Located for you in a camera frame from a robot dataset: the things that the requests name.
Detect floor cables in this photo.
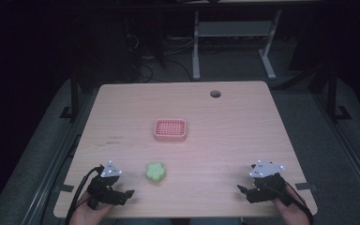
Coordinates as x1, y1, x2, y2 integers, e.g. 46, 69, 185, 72
125, 32, 196, 83

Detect white metal table frame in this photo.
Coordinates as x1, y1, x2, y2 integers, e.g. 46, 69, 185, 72
191, 8, 283, 81

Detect person's left hand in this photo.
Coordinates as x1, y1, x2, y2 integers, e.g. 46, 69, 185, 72
68, 190, 115, 225

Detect green flower-shaped soap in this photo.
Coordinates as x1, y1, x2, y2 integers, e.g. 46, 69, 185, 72
145, 161, 167, 184

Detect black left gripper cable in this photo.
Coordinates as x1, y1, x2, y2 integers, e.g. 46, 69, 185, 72
64, 166, 105, 225

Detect pink soap dish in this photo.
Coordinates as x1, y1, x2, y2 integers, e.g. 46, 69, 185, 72
153, 118, 188, 143

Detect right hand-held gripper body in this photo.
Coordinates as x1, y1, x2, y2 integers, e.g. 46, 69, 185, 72
245, 159, 293, 207

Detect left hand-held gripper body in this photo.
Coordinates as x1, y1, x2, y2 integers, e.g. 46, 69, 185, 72
86, 160, 128, 211

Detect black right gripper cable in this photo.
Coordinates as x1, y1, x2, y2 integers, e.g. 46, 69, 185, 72
262, 184, 315, 225

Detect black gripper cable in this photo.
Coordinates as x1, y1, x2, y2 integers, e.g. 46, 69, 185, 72
262, 184, 315, 225
64, 166, 105, 225

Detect black metal stand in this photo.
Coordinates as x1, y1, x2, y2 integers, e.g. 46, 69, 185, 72
59, 67, 83, 121
324, 62, 353, 121

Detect person's right hand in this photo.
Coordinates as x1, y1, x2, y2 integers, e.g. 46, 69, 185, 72
272, 184, 311, 225

